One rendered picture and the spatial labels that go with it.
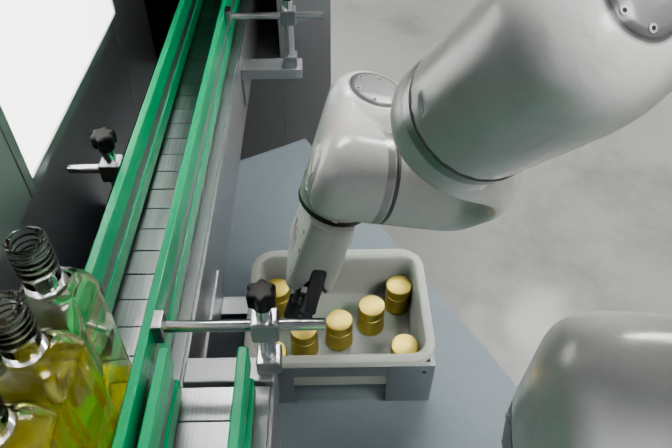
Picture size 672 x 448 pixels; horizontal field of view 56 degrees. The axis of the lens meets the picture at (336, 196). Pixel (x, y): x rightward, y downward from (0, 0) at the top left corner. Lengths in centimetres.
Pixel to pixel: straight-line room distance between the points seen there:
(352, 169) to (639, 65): 26
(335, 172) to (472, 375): 45
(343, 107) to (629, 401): 31
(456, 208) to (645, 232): 178
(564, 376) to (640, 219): 197
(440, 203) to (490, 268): 149
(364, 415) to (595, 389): 51
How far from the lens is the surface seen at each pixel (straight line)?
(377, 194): 48
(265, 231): 100
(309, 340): 80
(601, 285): 204
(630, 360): 33
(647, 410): 33
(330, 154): 48
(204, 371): 70
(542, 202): 224
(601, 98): 26
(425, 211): 50
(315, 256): 62
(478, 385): 85
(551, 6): 26
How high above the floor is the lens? 147
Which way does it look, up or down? 43 degrees down
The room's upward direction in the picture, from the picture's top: straight up
